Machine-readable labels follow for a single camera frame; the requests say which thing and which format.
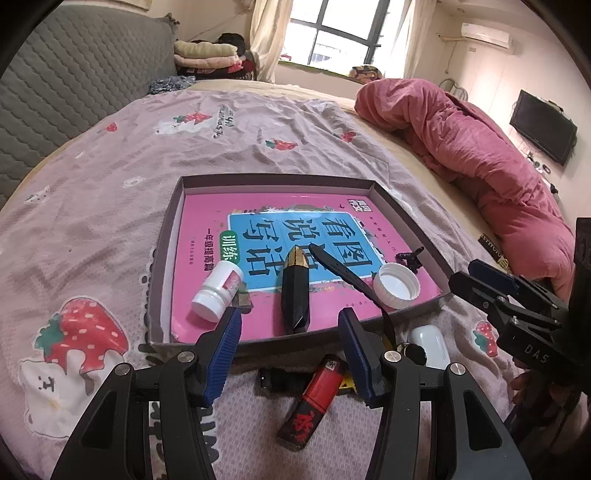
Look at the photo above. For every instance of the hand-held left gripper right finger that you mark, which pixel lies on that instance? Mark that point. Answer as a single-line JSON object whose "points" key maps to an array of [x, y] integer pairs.
{"points": [[356, 357]]}

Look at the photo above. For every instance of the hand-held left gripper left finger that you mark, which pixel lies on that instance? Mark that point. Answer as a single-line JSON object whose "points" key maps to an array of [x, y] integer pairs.
{"points": [[226, 353]]}

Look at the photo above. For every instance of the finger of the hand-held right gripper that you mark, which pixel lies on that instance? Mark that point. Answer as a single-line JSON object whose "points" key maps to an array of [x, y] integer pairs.
{"points": [[494, 276], [478, 293]]}

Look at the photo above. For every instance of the red and black lighter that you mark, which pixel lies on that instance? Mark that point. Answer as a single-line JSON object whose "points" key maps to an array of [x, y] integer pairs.
{"points": [[314, 401]]}

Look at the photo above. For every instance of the white pill bottle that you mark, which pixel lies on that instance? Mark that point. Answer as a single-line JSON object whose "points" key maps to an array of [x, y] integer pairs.
{"points": [[217, 290]]}

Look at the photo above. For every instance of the small black clip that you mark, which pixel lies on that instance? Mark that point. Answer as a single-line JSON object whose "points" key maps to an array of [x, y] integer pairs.
{"points": [[412, 259]]}

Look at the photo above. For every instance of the white bottle cap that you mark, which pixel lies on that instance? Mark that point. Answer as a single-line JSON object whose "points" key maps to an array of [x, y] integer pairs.
{"points": [[397, 286]]}

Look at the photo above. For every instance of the black gold pointed case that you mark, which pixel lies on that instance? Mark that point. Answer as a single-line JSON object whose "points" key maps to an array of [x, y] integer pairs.
{"points": [[295, 290]]}

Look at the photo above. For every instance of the grey cardboard box tray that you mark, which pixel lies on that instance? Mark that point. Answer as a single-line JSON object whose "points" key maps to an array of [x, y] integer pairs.
{"points": [[161, 258]]}

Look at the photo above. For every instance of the person's right hand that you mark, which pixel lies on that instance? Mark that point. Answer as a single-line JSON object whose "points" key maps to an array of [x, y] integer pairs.
{"points": [[521, 387]]}

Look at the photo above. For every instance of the small yellow item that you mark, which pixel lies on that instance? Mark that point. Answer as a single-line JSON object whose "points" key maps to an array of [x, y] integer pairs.
{"points": [[347, 384]]}

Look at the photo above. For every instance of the small brown item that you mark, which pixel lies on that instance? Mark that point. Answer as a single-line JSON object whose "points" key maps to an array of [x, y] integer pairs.
{"points": [[244, 299]]}

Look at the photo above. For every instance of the black round key fob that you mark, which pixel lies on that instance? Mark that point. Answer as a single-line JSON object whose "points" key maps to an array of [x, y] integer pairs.
{"points": [[413, 353]]}

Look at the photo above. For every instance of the black cylindrical object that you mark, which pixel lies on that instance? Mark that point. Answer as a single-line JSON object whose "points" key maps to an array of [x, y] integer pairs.
{"points": [[279, 381]]}

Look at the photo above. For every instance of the white earbuds case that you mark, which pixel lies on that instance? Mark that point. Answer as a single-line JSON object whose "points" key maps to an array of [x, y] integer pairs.
{"points": [[429, 344]]}

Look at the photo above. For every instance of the pink duvet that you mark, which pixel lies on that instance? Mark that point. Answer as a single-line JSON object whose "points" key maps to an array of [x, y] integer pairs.
{"points": [[461, 152]]}

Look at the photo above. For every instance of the pink and blue book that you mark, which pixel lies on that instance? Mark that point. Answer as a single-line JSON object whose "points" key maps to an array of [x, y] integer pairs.
{"points": [[198, 221]]}

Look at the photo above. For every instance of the metal chair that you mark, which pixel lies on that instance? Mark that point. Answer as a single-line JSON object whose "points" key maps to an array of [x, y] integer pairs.
{"points": [[455, 88]]}

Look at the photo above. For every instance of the strawberry printed bedsheet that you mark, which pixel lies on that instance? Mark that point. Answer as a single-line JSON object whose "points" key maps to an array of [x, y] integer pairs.
{"points": [[92, 194]]}

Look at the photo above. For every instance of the patterned cushion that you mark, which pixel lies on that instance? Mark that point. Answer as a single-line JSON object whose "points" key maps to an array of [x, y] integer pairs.
{"points": [[367, 72]]}

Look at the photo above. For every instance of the white air conditioner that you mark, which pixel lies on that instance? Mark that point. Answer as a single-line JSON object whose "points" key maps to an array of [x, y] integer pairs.
{"points": [[485, 36]]}

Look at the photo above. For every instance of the cream curtain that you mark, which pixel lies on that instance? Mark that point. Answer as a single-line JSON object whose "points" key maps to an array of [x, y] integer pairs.
{"points": [[268, 41], [422, 41]]}

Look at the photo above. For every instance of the blue patterned cloth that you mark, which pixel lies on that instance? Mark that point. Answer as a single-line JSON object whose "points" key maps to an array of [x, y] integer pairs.
{"points": [[171, 85]]}

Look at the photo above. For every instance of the window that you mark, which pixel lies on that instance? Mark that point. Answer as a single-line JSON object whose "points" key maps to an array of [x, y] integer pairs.
{"points": [[346, 32]]}

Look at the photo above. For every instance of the pink folded blanket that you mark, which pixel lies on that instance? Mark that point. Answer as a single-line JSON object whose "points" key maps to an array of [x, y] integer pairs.
{"points": [[210, 62]]}

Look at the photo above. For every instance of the cream folded blanket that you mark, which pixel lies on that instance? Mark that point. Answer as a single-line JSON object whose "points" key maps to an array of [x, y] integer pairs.
{"points": [[205, 48]]}

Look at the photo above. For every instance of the black garment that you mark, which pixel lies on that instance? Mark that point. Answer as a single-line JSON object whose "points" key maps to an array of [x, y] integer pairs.
{"points": [[233, 41]]}

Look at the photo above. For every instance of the grey quilted headboard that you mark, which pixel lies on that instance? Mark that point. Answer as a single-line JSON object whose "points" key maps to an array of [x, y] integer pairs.
{"points": [[69, 69]]}

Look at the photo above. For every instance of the black wall television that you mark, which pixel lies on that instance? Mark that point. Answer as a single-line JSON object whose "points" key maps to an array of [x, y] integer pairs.
{"points": [[545, 127]]}

